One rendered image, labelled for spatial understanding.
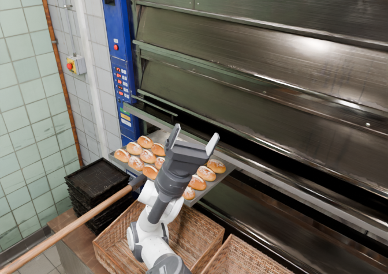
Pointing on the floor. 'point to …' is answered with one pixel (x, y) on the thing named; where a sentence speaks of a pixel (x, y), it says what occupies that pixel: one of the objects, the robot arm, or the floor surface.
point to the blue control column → (113, 14)
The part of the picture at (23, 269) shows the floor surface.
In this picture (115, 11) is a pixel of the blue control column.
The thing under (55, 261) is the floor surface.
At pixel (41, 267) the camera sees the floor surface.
